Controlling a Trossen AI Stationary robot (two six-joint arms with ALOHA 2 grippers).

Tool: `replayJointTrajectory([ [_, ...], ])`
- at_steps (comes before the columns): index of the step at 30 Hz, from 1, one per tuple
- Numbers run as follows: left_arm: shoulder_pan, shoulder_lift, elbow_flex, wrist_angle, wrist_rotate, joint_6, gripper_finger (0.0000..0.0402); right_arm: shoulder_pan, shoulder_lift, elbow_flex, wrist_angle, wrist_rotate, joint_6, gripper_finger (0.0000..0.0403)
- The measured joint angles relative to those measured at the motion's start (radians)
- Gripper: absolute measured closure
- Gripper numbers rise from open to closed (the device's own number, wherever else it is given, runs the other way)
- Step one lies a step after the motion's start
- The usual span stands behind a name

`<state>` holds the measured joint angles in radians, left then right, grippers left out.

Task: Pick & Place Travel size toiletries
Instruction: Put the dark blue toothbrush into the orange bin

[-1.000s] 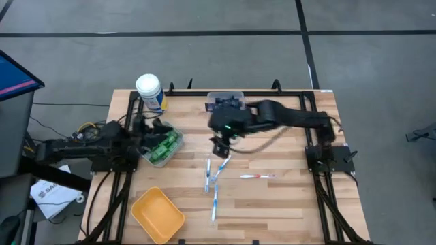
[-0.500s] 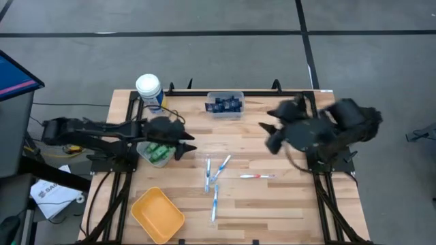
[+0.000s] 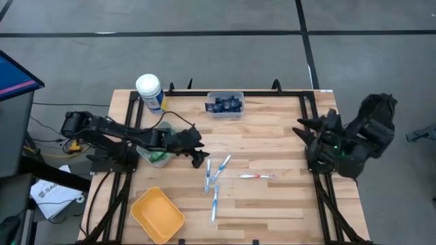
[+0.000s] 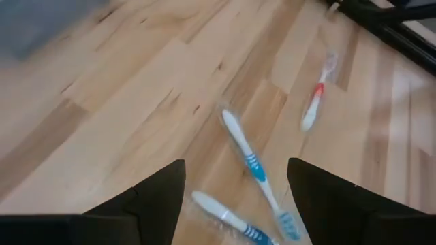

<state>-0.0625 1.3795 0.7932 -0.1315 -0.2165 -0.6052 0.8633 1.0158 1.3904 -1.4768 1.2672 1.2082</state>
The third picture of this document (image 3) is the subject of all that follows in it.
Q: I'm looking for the dark grey rounded device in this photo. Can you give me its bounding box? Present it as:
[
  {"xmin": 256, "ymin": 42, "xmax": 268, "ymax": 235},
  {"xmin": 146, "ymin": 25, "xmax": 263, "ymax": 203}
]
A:
[{"xmin": 0, "ymin": 216, "xmax": 21, "ymax": 245}]

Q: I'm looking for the black aluminium table frame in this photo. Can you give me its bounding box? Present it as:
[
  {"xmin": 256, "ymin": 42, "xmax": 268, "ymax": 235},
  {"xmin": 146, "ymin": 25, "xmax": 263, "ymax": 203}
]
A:
[{"xmin": 78, "ymin": 78, "xmax": 374, "ymax": 245}]

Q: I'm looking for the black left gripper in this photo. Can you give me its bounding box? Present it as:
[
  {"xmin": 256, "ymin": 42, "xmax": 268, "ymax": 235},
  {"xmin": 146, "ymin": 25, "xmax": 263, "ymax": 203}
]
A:
[{"xmin": 159, "ymin": 126, "xmax": 211, "ymax": 168}]

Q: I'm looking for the grey plastic bin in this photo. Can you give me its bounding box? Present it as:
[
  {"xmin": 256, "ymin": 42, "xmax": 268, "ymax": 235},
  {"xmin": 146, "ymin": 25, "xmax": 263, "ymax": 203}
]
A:
[{"xmin": 136, "ymin": 120, "xmax": 178, "ymax": 169}]

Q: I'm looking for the red toothbrush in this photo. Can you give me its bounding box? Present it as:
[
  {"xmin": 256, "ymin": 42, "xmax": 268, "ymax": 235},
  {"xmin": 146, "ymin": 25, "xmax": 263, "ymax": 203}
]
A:
[{"xmin": 238, "ymin": 173, "xmax": 276, "ymax": 180}]

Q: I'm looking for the yellow plastic bin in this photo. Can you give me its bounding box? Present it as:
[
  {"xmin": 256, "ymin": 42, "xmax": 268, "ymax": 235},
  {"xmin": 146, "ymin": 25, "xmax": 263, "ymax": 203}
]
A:
[{"xmin": 131, "ymin": 186, "xmax": 186, "ymax": 245}]

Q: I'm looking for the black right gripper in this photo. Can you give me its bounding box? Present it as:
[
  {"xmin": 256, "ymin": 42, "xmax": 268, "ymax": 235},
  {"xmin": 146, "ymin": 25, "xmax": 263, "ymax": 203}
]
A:
[{"xmin": 292, "ymin": 108, "xmax": 345, "ymax": 164}]

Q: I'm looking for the black stand bar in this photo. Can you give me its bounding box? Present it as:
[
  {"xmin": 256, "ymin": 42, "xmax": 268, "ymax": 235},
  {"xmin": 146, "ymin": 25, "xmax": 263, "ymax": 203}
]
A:
[{"xmin": 20, "ymin": 156, "xmax": 93, "ymax": 193}]

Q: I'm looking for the white printed paper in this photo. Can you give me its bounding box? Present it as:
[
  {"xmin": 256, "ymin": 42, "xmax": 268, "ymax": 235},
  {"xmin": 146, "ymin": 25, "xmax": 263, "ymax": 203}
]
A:
[{"xmin": 29, "ymin": 165, "xmax": 84, "ymax": 221}]

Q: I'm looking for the yellow cable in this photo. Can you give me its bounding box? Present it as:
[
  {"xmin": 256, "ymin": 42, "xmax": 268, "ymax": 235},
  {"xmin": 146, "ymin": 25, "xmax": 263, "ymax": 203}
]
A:
[{"xmin": 23, "ymin": 137, "xmax": 91, "ymax": 159}]

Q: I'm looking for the blue toothbrush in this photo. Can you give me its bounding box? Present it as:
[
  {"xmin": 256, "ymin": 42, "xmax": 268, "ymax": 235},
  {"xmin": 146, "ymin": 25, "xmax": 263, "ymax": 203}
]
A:
[
  {"xmin": 204, "ymin": 157, "xmax": 212, "ymax": 195},
  {"xmin": 210, "ymin": 183, "xmax": 220, "ymax": 224},
  {"xmin": 210, "ymin": 154, "xmax": 232, "ymax": 184}
]

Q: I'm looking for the white wipes canister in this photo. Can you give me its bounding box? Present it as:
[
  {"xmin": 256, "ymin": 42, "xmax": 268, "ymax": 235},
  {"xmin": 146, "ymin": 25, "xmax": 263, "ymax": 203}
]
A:
[{"xmin": 135, "ymin": 73, "xmax": 168, "ymax": 115}]

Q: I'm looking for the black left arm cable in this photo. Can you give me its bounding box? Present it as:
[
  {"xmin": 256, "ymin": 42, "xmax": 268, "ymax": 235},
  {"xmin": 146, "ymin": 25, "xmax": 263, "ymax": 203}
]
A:
[{"xmin": 149, "ymin": 110, "xmax": 197, "ymax": 132}]

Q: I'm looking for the monitor with blue screen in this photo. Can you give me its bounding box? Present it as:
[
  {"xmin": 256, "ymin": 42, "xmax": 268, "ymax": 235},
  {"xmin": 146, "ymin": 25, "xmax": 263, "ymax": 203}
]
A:
[{"xmin": 0, "ymin": 50, "xmax": 46, "ymax": 102}]

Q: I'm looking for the clear plastic container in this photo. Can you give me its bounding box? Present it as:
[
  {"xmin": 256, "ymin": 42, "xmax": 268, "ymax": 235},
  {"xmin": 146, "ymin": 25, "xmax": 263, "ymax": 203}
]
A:
[{"xmin": 206, "ymin": 91, "xmax": 245, "ymax": 119}]

